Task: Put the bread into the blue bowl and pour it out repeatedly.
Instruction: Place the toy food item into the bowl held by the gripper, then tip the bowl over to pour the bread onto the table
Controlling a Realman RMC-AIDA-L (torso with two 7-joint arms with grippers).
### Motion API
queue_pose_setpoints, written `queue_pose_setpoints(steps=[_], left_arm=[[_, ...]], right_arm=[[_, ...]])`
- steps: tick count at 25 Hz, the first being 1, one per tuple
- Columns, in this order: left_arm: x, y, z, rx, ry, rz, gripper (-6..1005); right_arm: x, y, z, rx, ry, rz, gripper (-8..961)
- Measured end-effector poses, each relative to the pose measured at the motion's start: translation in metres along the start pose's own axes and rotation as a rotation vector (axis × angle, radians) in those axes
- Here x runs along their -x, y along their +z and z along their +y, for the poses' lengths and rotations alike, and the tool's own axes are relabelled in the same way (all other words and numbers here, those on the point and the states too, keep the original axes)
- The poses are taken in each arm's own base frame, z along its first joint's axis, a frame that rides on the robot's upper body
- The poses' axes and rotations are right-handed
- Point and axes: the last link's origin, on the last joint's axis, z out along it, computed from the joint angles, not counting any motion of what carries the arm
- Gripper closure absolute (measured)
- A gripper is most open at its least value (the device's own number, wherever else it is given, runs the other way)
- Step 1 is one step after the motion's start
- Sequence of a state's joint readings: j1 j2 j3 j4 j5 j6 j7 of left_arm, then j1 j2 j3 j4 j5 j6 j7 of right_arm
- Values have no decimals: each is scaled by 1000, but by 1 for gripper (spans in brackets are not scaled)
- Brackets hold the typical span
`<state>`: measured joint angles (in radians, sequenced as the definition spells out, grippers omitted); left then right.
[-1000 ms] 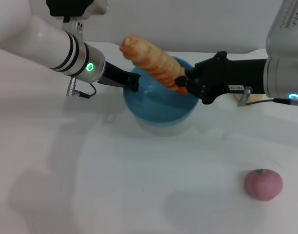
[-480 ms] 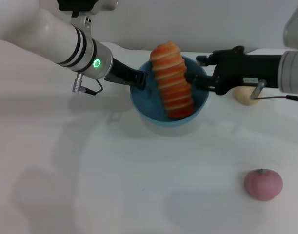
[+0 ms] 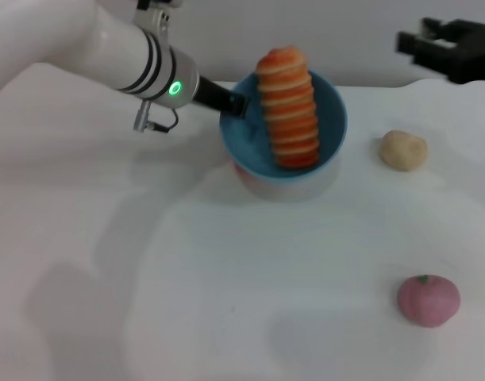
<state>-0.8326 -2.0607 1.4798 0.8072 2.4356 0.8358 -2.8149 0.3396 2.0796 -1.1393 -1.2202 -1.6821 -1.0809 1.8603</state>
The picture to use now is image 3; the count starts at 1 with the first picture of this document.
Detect black cable with metal plug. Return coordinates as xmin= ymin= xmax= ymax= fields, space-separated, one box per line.
xmin=132 ymin=99 xmax=179 ymax=133

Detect blue bowl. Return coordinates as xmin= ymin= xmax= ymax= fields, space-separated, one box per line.
xmin=219 ymin=70 xmax=348 ymax=188

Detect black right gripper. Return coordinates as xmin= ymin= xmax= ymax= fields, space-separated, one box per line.
xmin=395 ymin=17 xmax=485 ymax=85

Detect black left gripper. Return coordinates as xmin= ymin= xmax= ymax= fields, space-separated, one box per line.
xmin=191 ymin=75 xmax=252 ymax=120

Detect orange striped bread roll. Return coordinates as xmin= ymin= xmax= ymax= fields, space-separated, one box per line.
xmin=254 ymin=46 xmax=321 ymax=170

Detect pink toy peach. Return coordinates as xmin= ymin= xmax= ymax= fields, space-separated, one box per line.
xmin=397 ymin=274 xmax=462 ymax=329

